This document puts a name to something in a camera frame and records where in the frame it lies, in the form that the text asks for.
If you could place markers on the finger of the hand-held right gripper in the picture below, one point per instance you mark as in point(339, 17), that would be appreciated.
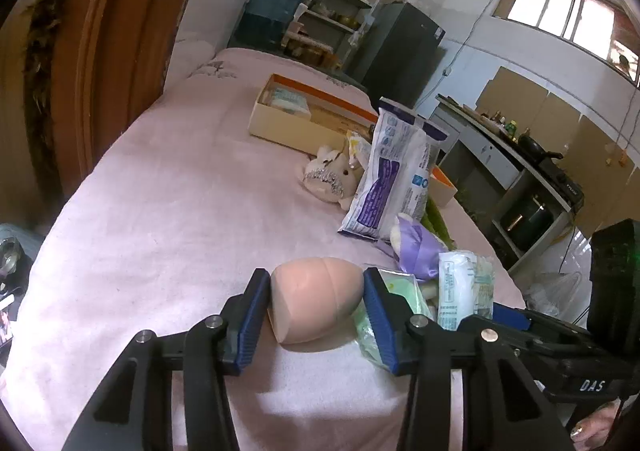
point(512, 318)

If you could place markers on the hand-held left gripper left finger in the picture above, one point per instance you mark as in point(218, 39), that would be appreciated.
point(252, 321)

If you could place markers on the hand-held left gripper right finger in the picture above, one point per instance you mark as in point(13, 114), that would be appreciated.
point(380, 326)

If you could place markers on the pale green plastic packet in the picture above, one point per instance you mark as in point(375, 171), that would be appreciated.
point(405, 288)

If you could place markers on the pink egg-shaped makeup sponge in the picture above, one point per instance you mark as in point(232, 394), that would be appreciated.
point(315, 298)

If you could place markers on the purple and white plush toy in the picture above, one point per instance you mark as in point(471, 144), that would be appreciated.
point(422, 246)

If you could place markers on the green fuzzy brush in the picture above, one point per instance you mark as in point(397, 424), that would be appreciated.
point(437, 226)

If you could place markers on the large white purple packet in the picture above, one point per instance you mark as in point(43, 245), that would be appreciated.
point(390, 171)

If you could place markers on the orange rimmed cardboard box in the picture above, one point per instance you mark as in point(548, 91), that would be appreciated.
point(320, 126)

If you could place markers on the person's right hand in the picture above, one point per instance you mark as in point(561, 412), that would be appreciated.
point(595, 431)

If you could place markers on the pale green tissue pack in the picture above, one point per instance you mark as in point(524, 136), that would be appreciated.
point(484, 283)

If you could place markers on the white plastic bag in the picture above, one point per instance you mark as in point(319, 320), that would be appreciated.
point(557, 293)

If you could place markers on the white wrapped roll blue print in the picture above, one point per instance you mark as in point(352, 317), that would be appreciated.
point(454, 286)

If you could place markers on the dark green kitchen appliance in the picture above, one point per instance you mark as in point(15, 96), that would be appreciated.
point(525, 223)

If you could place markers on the black gas stove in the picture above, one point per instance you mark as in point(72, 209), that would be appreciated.
point(562, 183)

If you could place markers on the green potted plant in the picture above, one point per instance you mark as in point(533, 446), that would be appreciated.
point(472, 203)

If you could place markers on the pink bed sheet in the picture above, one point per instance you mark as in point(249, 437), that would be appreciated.
point(175, 211)

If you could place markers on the black wok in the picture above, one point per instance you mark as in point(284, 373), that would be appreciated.
point(532, 145)

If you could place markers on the white plush rabbit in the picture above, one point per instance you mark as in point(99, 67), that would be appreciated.
point(325, 176)

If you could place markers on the white kitchen counter cabinet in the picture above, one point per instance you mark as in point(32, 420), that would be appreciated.
point(490, 151)

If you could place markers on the row of condiment bottles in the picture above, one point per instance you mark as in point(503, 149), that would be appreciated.
point(505, 126)

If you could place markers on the small yellow white packet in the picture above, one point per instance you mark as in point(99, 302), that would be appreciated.
point(358, 143)

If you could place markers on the white tissue pack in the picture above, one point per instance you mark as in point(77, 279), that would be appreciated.
point(290, 101)

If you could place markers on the window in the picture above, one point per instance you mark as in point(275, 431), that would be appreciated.
point(575, 16)

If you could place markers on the amber glass jars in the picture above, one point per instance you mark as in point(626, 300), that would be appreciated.
point(312, 53)

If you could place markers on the dark grey refrigerator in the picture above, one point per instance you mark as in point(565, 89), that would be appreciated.
point(400, 51)

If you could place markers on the green table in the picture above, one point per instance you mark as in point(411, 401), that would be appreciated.
point(235, 43)

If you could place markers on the wooden headboard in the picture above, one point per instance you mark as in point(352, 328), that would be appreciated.
point(115, 46)

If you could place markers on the blue water jug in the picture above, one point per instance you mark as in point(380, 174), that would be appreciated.
point(272, 11)

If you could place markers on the cardboard wall panels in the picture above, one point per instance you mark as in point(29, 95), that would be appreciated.
point(595, 151)

